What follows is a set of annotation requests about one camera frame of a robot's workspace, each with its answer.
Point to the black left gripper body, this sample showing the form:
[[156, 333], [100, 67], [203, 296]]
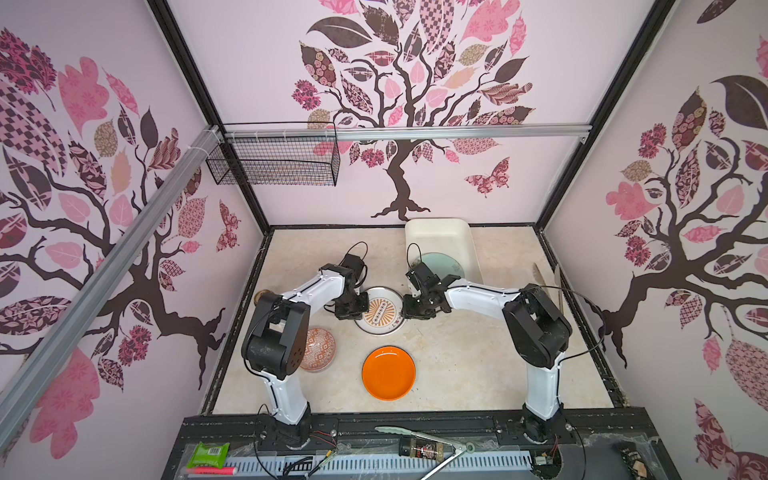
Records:
[[351, 305]]

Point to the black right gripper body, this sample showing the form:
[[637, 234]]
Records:
[[416, 307]]

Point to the mint green flower plate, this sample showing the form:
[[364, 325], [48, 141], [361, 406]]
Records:
[[442, 265]]

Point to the white plate orange sunburst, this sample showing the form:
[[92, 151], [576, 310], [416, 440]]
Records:
[[384, 315]]

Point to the white plastic bin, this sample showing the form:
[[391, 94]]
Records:
[[449, 237]]

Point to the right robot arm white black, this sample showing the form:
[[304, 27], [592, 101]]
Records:
[[539, 331]]

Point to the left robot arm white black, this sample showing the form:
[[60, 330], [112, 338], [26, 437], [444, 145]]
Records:
[[275, 341]]

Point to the red patterned bowl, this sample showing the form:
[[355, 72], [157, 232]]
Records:
[[320, 350]]

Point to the small brown bottle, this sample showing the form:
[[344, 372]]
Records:
[[412, 447]]

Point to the light green plastic tongs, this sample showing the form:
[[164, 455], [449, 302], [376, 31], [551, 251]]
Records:
[[458, 449]]

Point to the green snack packet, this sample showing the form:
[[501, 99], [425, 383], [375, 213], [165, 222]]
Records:
[[209, 455]]

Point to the pink marker pen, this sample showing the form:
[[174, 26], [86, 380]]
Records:
[[203, 470]]

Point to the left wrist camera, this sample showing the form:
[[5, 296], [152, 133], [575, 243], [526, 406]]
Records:
[[357, 265]]

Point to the black wire basket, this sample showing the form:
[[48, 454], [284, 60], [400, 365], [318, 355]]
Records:
[[277, 153]]

